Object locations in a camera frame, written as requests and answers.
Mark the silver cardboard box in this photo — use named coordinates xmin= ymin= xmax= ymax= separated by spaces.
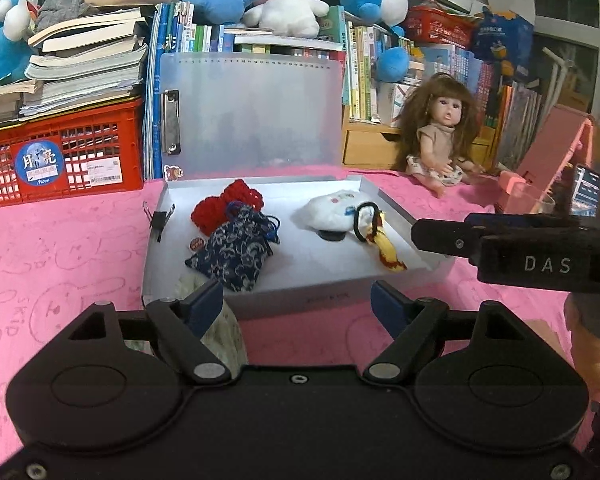
xmin=141 ymin=175 xmax=453 ymax=318

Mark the stack of worn books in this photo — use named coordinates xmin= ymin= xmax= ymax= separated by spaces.
xmin=0 ymin=0 xmax=148 ymax=128

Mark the red plastic crate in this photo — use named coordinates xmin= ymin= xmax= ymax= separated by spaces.
xmin=0 ymin=99 xmax=146 ymax=211

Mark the grey cloth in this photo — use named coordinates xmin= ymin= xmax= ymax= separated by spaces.
xmin=35 ymin=0 xmax=101 ymax=33

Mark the blue white cat plush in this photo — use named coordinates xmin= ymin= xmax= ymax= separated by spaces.
xmin=0 ymin=0 xmax=41 ymax=83

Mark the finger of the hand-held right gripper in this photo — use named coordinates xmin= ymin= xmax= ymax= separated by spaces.
xmin=411 ymin=219 xmax=481 ymax=263
xmin=464 ymin=212 xmax=581 ymax=231

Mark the brown haired baby doll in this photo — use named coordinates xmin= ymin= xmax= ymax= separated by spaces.
xmin=394 ymin=72 xmax=486 ymax=198

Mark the black binder clip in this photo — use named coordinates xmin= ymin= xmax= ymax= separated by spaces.
xmin=142 ymin=201 xmax=176 ymax=243

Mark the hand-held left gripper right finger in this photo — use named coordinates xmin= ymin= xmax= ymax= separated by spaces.
xmin=362 ymin=281 xmax=543 ymax=384

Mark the blue patterned fabric pouch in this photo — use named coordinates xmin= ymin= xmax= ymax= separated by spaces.
xmin=184 ymin=202 xmax=282 ymax=292

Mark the pink printed towel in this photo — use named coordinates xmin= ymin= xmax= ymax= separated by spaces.
xmin=0 ymin=165 xmax=600 ymax=466

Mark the translucent plastic file case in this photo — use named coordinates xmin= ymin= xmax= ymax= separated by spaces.
xmin=159 ymin=52 xmax=345 ymax=181

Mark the person's right hand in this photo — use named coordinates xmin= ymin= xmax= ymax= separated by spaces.
xmin=564 ymin=291 xmax=600 ymax=407

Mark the red plastic basket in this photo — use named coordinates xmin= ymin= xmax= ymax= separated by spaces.
xmin=405 ymin=5 xmax=476 ymax=48

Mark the black hair tie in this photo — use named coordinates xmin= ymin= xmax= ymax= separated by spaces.
xmin=352 ymin=201 xmax=386 ymax=245

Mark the white fluffy plush toy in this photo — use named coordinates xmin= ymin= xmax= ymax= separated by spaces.
xmin=291 ymin=189 xmax=381 ymax=236

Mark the yellow red crochet piece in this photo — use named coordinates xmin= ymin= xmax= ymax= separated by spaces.
xmin=370 ymin=210 xmax=410 ymax=272

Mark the clear glass cup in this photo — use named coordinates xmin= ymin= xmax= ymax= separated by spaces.
xmin=497 ymin=180 xmax=556 ymax=216

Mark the wooden drawer organizer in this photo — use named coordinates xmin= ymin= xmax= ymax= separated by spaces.
xmin=342 ymin=119 xmax=498 ymax=173

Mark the white metal frame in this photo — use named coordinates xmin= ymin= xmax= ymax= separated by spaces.
xmin=542 ymin=47 xmax=581 ymax=111

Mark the pink folding stand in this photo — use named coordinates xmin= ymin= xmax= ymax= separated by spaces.
xmin=496 ymin=104 xmax=598 ymax=211

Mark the grey green fabric pouch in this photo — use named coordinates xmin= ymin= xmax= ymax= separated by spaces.
xmin=125 ymin=277 xmax=249 ymax=367

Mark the black smartphone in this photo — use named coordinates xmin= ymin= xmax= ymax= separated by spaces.
xmin=572 ymin=164 xmax=600 ymax=217

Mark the blue cardboard box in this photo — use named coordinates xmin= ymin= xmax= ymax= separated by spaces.
xmin=472 ymin=7 xmax=536 ymax=68

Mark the row of upright books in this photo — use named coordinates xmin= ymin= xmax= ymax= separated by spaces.
xmin=145 ymin=2 xmax=543 ymax=171

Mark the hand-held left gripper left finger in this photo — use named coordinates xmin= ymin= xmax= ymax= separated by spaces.
xmin=55 ymin=280 xmax=231 ymax=385

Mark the blue plush ball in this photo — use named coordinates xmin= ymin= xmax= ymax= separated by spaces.
xmin=377 ymin=46 xmax=411 ymax=83

